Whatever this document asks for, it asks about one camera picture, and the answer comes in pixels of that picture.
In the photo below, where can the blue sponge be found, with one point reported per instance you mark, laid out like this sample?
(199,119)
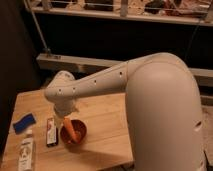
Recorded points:
(23,123)

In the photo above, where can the red ceramic bowl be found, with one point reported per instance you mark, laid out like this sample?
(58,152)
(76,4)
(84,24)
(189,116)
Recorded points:
(79,127)

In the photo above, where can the long grey baseboard rail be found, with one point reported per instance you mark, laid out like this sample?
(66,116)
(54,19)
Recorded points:
(204,77)

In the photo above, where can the upper wooden shelf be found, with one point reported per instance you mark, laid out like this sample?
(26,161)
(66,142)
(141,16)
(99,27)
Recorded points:
(188,12)

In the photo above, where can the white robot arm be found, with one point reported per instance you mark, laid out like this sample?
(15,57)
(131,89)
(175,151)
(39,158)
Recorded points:
(163,108)

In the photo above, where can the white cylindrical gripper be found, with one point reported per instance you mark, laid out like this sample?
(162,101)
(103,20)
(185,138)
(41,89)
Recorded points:
(64,108)

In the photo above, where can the metal diagonal rod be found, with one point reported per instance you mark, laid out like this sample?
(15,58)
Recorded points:
(46,48)

